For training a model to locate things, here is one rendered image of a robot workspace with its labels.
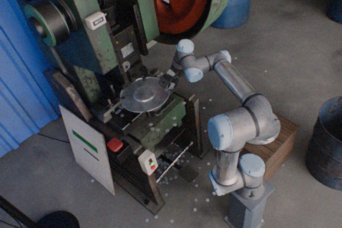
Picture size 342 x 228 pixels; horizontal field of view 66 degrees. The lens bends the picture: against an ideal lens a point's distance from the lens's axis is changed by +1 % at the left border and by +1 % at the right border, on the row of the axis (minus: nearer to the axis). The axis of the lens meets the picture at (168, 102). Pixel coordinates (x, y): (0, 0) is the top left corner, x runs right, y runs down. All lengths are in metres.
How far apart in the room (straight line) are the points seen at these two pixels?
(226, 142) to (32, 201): 1.77
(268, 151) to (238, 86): 0.77
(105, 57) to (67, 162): 1.37
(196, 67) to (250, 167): 0.52
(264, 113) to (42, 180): 1.91
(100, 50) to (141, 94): 0.42
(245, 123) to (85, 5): 0.74
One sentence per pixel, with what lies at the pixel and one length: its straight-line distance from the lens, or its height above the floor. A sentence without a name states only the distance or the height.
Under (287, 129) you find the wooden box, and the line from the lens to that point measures 1.89.
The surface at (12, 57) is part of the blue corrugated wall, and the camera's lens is 2.41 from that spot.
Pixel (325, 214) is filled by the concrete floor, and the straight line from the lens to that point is 2.04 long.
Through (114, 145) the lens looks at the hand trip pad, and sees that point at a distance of 1.34.
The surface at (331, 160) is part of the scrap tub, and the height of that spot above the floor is 0.28.
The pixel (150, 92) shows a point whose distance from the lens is 1.50.
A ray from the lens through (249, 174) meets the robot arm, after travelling 1.29.
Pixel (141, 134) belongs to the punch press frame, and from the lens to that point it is 1.49.
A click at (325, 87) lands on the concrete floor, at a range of 2.79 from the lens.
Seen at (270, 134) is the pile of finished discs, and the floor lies 0.39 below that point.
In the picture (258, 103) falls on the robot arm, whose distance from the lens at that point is 0.97.
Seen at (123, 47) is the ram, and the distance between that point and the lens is 1.35.
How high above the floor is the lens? 1.78
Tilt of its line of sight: 44 degrees down
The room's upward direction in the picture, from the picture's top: 11 degrees counter-clockwise
